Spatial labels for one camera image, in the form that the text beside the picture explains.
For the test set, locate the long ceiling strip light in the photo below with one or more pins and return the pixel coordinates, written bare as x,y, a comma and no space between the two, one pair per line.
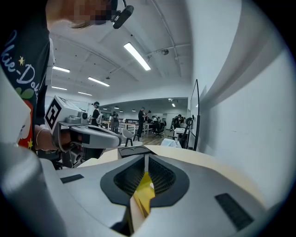
98,81
84,93
61,69
59,88
137,56

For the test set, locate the black head-worn camera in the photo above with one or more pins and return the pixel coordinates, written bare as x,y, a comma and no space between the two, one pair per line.
122,16

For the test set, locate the yellow item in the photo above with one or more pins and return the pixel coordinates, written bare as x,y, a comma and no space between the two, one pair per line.
144,192

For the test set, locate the black office chair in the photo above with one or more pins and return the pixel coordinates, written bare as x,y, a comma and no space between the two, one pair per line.
158,129

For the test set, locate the person's left hand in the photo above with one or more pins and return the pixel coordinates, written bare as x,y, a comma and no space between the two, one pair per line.
68,137

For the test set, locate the white work table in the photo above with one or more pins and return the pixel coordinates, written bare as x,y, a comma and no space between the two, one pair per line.
129,126

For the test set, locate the white ceiling pipe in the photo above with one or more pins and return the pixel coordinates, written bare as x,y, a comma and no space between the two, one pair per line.
172,39

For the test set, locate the black framed display screen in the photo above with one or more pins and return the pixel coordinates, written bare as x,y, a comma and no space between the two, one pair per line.
197,111

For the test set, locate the person's head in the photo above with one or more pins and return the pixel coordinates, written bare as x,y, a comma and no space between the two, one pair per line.
76,11

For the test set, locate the black moulded tray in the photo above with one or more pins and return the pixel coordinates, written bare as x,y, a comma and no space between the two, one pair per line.
131,151

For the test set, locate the person's left forearm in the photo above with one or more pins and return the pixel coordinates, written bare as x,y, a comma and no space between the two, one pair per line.
45,140

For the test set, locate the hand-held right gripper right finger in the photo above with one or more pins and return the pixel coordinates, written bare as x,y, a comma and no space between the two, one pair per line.
196,208

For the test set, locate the white cloth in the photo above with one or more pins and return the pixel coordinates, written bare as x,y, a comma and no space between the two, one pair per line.
170,143

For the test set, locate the white shell chair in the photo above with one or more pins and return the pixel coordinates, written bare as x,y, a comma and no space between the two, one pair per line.
127,134

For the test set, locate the ceiling dome fixture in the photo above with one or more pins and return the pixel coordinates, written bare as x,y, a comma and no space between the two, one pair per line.
164,52

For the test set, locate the black floor stand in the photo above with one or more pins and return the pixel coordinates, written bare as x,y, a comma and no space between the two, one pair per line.
186,129

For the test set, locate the person's black printed t-shirt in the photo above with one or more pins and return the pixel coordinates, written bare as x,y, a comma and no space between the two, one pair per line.
25,58

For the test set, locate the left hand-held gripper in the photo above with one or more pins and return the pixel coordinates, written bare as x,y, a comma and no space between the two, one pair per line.
53,113

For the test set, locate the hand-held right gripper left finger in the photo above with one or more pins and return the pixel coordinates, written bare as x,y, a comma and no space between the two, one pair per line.
88,192

